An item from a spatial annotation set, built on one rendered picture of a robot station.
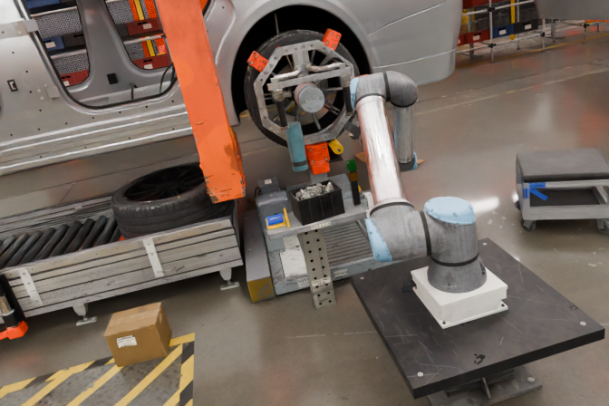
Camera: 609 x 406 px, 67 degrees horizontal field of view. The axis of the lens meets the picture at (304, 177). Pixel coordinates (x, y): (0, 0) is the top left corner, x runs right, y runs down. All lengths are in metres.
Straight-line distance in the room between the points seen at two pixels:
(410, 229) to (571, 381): 0.77
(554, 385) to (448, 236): 0.65
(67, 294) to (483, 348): 1.95
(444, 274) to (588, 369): 0.63
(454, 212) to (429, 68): 1.48
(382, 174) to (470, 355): 0.61
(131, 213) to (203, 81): 0.85
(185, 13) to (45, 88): 1.00
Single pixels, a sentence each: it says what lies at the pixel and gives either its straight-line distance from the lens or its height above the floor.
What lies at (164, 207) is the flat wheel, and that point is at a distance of 2.45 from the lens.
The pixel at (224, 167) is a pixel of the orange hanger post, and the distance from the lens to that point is 2.15.
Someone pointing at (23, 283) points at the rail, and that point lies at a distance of 2.67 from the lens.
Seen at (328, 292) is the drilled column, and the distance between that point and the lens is 2.21.
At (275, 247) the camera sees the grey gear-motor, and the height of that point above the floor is 0.10.
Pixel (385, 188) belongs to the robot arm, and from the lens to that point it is 1.56.
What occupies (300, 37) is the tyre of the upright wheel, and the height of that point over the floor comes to 1.14.
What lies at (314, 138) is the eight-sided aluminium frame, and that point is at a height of 0.61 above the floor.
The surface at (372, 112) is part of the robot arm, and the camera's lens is 1.72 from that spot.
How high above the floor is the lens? 1.34
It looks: 21 degrees down
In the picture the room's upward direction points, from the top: 11 degrees counter-clockwise
